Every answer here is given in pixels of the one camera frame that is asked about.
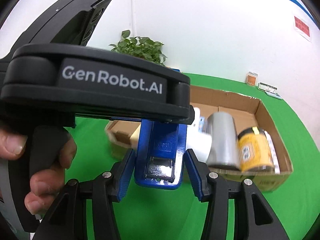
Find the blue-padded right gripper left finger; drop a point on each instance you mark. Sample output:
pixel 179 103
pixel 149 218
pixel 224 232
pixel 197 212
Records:
pixel 67 216

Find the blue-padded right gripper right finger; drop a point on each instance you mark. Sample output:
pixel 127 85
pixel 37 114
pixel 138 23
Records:
pixel 254 218

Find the white plastic pipe fitting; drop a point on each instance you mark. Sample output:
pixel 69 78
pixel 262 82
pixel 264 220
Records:
pixel 197 140

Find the yellow labelled jar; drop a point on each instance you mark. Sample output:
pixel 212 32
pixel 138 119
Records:
pixel 254 151

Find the blue stapler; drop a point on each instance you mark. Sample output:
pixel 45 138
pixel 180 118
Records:
pixel 160 155

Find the blue board game box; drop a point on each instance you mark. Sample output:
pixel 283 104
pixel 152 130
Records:
pixel 273 153

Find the grey sleeve forearm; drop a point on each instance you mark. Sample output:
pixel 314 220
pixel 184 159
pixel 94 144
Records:
pixel 18 233

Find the person's left hand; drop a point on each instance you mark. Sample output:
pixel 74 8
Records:
pixel 45 185

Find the large cardboard box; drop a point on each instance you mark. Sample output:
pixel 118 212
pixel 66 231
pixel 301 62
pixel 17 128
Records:
pixel 251 118

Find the potted plant in back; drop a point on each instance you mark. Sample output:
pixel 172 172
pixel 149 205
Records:
pixel 140 46

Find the small green white card box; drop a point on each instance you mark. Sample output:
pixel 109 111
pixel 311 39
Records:
pixel 269 90

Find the small orange box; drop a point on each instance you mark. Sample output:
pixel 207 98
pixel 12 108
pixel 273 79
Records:
pixel 251 78

